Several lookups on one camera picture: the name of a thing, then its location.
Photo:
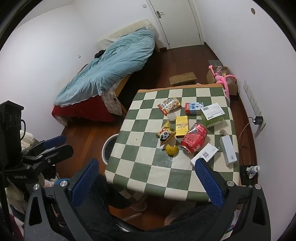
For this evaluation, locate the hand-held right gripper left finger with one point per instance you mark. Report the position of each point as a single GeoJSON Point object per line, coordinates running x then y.
{"type": "Point", "coordinates": [85, 180]}

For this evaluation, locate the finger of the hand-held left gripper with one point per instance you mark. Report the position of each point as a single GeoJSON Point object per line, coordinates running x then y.
{"type": "Point", "coordinates": [55, 140]}
{"type": "Point", "coordinates": [62, 151]}

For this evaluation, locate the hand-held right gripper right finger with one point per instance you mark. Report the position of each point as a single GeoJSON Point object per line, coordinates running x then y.
{"type": "Point", "coordinates": [208, 183]}

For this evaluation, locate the green and white box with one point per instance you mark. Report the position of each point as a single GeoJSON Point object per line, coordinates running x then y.
{"type": "Point", "coordinates": [211, 114]}

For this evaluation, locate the clear plastic cup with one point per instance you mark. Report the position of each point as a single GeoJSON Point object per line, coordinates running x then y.
{"type": "Point", "coordinates": [171, 117]}

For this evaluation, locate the white rimmed trash bin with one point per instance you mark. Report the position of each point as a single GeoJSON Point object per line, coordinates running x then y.
{"type": "Point", "coordinates": [107, 148]}

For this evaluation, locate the white box with label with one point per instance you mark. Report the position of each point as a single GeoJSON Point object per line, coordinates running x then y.
{"type": "Point", "coordinates": [205, 154]}

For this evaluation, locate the black box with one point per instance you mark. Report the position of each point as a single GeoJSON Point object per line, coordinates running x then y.
{"type": "Point", "coordinates": [244, 176]}

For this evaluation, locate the long white box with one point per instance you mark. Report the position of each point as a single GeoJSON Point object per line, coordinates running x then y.
{"type": "Point", "coordinates": [229, 149]}

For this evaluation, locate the person's dark fleece trousers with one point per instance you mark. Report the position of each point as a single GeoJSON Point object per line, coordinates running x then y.
{"type": "Point", "coordinates": [192, 220]}

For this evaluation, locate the red bed sheet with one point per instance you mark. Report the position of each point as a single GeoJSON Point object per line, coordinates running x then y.
{"type": "Point", "coordinates": [85, 111]}

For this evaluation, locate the white spray bottle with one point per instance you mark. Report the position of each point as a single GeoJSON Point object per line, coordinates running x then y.
{"type": "Point", "coordinates": [253, 170]}

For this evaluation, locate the red soda can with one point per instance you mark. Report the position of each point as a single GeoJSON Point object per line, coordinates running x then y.
{"type": "Point", "coordinates": [194, 138]}

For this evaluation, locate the white slipper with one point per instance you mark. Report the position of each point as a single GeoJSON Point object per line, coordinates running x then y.
{"type": "Point", "coordinates": [173, 215]}
{"type": "Point", "coordinates": [138, 205]}

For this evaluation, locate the yellow lemon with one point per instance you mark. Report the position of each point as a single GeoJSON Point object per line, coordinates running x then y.
{"type": "Point", "coordinates": [171, 150]}

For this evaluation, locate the panda snack bag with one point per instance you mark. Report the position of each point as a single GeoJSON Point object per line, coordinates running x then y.
{"type": "Point", "coordinates": [165, 136]}

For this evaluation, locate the yellow flat box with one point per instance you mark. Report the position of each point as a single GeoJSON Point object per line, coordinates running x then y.
{"type": "Point", "coordinates": [182, 125]}

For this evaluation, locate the green checkered tablecloth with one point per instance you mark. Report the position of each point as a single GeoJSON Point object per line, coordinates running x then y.
{"type": "Point", "coordinates": [143, 148]}

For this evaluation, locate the beige patterned blanket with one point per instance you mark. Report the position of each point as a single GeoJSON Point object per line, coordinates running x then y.
{"type": "Point", "coordinates": [113, 102]}

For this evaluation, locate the yellow snack wrapper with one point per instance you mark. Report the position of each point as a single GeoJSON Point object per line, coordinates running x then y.
{"type": "Point", "coordinates": [166, 125]}

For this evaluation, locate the blue and red milk carton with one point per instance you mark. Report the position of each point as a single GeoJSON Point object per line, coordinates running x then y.
{"type": "Point", "coordinates": [193, 108]}

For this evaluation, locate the black charger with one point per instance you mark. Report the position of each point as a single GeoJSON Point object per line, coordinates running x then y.
{"type": "Point", "coordinates": [258, 120]}

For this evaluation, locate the orange cracker packet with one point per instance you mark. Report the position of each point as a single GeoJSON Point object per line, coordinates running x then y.
{"type": "Point", "coordinates": [169, 105]}

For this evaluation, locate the wooden bed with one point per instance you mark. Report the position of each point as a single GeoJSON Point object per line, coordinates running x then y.
{"type": "Point", "coordinates": [122, 83]}

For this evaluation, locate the light blue duvet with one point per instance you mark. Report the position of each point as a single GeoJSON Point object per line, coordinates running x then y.
{"type": "Point", "coordinates": [115, 67]}

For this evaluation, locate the dark cloth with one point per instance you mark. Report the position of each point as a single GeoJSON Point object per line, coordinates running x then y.
{"type": "Point", "coordinates": [100, 53]}

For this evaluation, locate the pink plush toy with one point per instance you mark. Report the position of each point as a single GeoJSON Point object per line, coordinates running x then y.
{"type": "Point", "coordinates": [223, 80]}

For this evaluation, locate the cardboard box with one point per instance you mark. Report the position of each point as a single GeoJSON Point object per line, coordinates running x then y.
{"type": "Point", "coordinates": [211, 76]}

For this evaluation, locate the cream mattress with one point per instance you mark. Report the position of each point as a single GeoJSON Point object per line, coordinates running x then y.
{"type": "Point", "coordinates": [124, 29]}

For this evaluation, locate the white door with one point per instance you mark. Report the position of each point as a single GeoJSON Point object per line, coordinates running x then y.
{"type": "Point", "coordinates": [178, 23]}

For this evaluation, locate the white wall socket panel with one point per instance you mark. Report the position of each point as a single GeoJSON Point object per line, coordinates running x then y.
{"type": "Point", "coordinates": [249, 95]}

